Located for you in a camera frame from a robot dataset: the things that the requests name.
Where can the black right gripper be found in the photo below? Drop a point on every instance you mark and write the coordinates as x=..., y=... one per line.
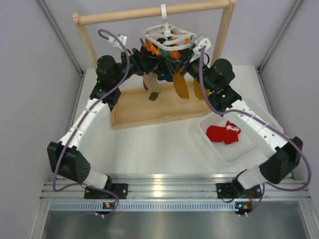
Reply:
x=184, y=61

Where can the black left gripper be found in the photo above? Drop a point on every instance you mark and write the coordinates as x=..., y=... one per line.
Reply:
x=142, y=63

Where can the orange clothes clip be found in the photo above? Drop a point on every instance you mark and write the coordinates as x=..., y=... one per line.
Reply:
x=150, y=47

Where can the dark teal sock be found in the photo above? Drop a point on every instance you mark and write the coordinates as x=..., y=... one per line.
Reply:
x=164, y=73

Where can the white plastic clip hanger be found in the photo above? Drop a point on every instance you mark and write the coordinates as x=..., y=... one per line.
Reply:
x=168, y=37

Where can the red christmas sock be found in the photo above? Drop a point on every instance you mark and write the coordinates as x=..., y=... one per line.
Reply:
x=227, y=134

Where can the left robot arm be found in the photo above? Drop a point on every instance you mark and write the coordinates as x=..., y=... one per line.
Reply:
x=66, y=156

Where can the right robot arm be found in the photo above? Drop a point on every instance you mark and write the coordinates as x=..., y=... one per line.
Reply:
x=282, y=153

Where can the mustard yellow sock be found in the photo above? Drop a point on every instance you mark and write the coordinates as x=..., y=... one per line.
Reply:
x=180, y=85
x=197, y=90

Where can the beige green striped sock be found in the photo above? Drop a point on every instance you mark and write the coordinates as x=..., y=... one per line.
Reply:
x=150, y=84

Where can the wooden hanging rack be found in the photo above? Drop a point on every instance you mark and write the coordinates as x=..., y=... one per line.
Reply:
x=133, y=107

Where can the white plastic basket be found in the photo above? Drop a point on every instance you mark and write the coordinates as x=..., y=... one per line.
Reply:
x=244, y=149

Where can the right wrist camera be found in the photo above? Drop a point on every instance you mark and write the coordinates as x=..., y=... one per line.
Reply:
x=198, y=43

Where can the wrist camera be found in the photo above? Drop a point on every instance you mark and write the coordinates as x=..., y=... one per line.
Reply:
x=119, y=41
x=198, y=43

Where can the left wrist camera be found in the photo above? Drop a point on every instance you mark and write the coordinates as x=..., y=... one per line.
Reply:
x=119, y=41

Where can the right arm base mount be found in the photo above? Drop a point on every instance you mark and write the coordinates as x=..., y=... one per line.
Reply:
x=228, y=192

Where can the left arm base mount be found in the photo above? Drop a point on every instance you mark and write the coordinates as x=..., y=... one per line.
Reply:
x=106, y=190

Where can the aluminium rail frame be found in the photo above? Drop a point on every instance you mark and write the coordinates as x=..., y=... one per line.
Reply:
x=147, y=193

